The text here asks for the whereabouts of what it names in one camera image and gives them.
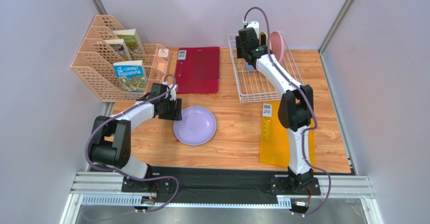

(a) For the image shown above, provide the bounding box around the blue Treehouse book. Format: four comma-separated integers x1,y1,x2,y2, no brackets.
113,60,147,93

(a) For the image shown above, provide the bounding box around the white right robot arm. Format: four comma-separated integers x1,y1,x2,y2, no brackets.
236,27,314,189

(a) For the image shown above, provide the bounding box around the pink plate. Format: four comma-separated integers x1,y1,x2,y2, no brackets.
270,31,286,64

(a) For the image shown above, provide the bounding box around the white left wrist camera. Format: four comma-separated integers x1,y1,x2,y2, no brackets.
162,81,179,101

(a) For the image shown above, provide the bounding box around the blue plate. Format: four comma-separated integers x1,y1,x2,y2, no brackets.
245,61,255,72

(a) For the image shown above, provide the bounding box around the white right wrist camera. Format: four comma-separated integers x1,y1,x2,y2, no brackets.
243,21,259,38

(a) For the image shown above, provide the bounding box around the beige plastic file organizer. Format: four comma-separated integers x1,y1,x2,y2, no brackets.
71,15,172,102

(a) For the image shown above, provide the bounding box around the small white box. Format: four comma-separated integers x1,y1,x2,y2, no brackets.
157,48,170,60

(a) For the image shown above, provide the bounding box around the purple plate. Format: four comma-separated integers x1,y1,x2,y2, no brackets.
173,106,217,146

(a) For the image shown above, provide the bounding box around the middle book in organizer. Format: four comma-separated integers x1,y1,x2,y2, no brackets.
105,39,132,61

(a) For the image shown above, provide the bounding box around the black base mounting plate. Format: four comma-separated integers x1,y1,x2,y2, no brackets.
120,166,321,204

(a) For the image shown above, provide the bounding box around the red plastic folder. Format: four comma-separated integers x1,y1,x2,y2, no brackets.
175,47,220,94

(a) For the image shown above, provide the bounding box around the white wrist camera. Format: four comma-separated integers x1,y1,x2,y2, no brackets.
243,21,259,38
162,81,179,101

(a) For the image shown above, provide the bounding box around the aluminium frame rail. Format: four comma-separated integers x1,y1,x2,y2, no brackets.
61,166,383,223

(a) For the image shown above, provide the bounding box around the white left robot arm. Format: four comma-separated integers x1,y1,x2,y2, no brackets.
85,82,182,181

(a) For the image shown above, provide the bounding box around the orange plastic folder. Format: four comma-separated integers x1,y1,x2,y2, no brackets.
259,101,315,172

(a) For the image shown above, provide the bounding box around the green book in organizer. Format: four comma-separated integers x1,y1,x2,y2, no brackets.
114,29,146,54

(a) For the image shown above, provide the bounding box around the white wire dish rack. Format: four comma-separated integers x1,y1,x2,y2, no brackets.
228,31,304,103

